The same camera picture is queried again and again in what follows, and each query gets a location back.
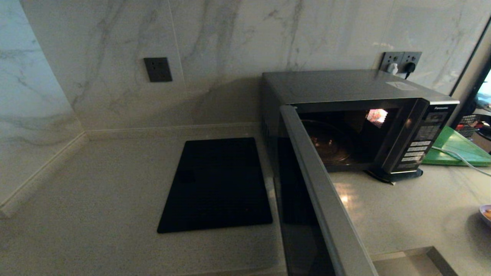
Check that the black power plug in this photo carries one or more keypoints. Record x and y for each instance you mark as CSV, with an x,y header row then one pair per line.
x,y
410,68

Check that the black partition frame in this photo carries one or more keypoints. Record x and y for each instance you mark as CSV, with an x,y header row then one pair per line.
x,y
462,114

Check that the silver black microwave oven body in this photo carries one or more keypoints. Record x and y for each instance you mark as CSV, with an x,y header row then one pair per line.
x,y
337,85

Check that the green cutting board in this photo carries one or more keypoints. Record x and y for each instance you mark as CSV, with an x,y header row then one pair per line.
x,y
458,147

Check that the purple plate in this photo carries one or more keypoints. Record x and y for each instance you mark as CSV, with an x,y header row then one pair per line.
x,y
486,219

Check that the black glass microwave door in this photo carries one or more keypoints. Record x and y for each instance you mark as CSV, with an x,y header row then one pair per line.
x,y
326,207

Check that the grey wall socket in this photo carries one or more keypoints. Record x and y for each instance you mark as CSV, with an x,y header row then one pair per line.
x,y
390,58
414,57

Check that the dark single wall socket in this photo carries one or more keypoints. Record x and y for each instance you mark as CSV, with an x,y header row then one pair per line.
x,y
158,69

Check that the black induction cooktop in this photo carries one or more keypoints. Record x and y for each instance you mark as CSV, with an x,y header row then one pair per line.
x,y
218,184

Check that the white power plug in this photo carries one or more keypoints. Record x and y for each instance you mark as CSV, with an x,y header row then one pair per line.
x,y
392,68

